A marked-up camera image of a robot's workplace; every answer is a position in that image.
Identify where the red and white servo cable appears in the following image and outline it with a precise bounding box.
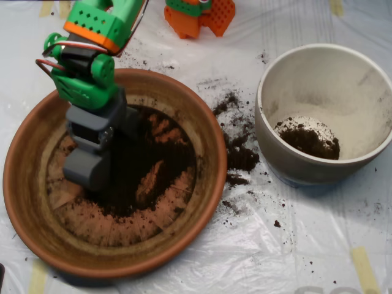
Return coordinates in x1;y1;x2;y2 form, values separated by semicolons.
35;0;151;81

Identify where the white ceramic pot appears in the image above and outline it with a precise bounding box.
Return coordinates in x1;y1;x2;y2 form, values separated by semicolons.
254;43;392;187

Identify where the terracotta clay bowl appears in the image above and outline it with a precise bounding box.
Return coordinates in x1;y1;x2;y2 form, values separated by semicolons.
2;67;228;279

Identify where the dark soil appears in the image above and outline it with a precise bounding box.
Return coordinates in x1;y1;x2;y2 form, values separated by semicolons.
273;121;341;160
100;105;198;218

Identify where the spilled dark soil patch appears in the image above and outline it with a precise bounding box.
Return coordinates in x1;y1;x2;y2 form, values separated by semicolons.
211;88;261;187

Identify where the clear plastic cover sheet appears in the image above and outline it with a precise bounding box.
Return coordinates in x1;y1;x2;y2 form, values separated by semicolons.
0;0;392;294

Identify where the beige masking tape strip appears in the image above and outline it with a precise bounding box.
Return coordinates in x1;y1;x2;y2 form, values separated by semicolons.
58;1;73;20
350;247;381;294
330;0;344;17
28;260;49;294
39;1;55;18

